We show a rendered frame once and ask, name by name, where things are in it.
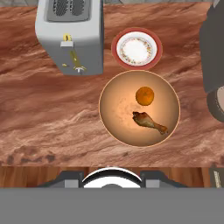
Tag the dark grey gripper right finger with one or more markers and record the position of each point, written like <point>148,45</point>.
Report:
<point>151,176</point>

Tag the brown chicken drumstick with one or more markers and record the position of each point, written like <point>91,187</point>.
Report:
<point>145,120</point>

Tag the dark round pot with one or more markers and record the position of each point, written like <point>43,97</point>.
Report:
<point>217,105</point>

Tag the wooden cupboard front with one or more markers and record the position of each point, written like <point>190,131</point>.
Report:
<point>26,176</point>

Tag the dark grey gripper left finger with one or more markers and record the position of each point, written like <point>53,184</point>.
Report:
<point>71,176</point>

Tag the small red-rimmed white plate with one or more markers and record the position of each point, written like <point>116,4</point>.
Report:
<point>136,49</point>

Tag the tan round bowl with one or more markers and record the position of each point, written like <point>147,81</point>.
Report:
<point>119,116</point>

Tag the white and black round thing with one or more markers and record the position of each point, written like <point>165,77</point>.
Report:
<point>112,182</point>

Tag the grey toaster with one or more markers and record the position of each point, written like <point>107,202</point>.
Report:
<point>84,49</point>

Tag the orange tangerine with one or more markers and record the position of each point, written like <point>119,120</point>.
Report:
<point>145,96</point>

